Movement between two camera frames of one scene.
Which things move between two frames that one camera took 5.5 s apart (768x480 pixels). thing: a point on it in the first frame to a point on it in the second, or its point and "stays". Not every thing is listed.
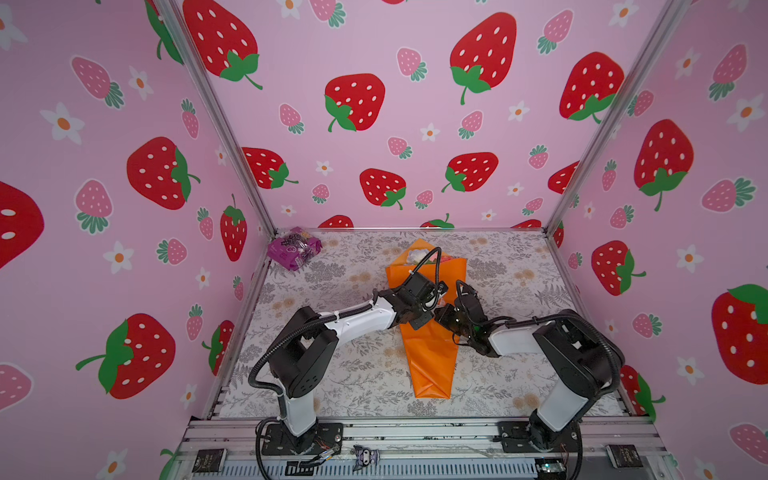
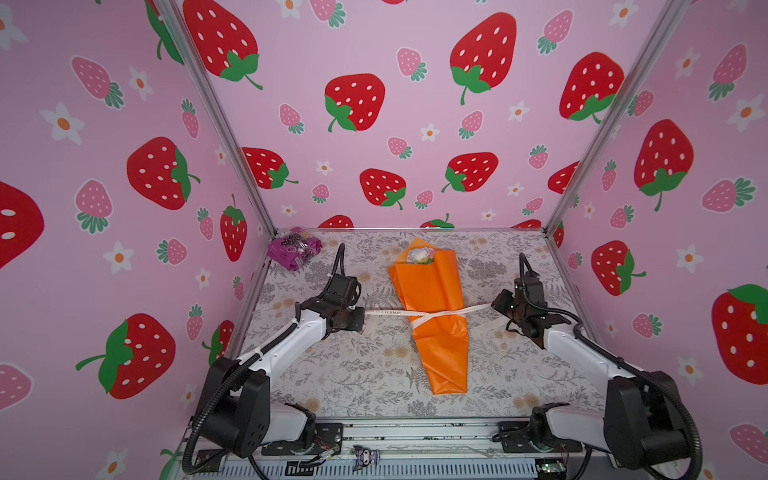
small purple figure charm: (364, 456) stays
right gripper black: (441, 317) to (503, 296)
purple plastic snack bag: (294, 248) stays
